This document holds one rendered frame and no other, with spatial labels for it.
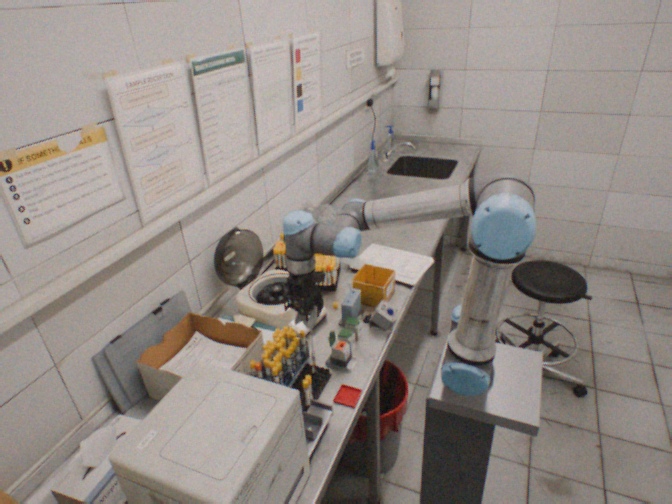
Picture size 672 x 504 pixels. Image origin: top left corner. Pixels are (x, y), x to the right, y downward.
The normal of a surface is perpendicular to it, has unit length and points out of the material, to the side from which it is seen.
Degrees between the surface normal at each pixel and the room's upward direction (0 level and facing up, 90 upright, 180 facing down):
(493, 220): 83
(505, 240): 83
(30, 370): 90
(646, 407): 0
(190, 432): 0
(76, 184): 89
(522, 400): 1
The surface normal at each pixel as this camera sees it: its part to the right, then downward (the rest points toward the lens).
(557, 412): -0.04, -0.87
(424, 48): -0.38, 0.48
